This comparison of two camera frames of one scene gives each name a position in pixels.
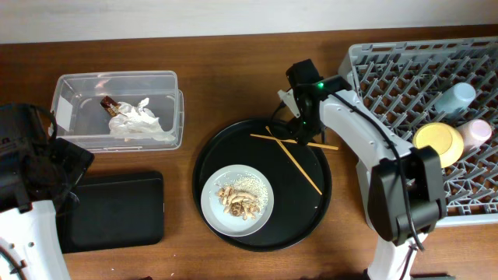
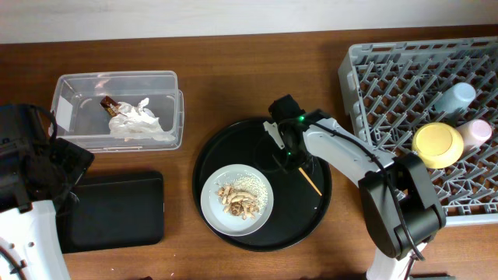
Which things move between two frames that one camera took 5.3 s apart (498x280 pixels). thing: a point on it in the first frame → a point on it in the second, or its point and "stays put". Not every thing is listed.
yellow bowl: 445,138 stays put
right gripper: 301,134 → 294,163
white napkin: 136,122 stays put
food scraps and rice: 244,197 stays put
